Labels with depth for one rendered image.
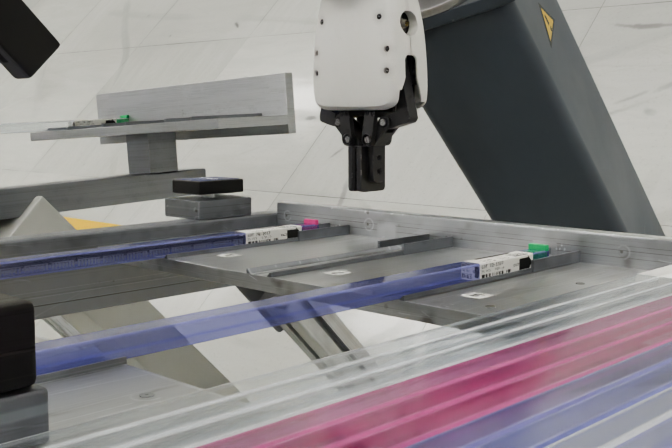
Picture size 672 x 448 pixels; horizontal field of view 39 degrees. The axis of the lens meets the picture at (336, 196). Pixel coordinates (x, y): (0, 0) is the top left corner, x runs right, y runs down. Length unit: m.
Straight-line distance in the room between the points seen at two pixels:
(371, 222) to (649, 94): 1.21
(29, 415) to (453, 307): 0.26
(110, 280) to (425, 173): 1.32
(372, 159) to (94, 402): 0.51
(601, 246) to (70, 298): 0.40
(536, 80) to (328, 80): 0.34
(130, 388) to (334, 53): 0.51
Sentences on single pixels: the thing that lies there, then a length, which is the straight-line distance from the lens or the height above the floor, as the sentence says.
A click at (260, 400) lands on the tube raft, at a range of 0.31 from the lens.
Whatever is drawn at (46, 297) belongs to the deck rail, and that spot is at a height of 0.86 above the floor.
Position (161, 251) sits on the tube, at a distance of 0.69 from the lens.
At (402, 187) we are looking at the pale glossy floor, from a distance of 2.03.
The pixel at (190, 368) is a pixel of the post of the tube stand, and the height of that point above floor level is 0.54.
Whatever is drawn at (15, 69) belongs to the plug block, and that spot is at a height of 1.08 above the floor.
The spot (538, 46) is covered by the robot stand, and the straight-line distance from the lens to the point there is 1.10.
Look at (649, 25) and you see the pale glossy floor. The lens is 2.11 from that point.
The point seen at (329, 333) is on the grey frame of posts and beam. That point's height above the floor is 0.56.
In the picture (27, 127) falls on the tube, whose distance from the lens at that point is 1.13.
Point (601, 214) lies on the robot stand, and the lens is 1.26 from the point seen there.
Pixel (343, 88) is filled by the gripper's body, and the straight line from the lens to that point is 0.83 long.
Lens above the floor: 1.21
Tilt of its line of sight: 35 degrees down
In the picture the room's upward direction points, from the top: 37 degrees counter-clockwise
